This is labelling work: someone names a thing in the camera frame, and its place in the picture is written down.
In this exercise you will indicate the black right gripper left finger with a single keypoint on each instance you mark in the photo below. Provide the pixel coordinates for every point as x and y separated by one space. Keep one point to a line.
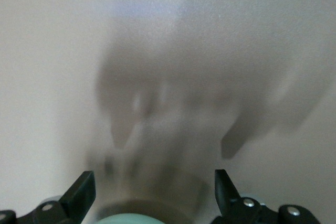
71 203

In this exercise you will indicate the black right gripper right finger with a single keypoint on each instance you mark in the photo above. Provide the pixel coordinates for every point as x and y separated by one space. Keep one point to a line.
229 200

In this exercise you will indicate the sage green bowl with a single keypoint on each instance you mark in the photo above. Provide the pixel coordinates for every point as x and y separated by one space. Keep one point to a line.
131 220

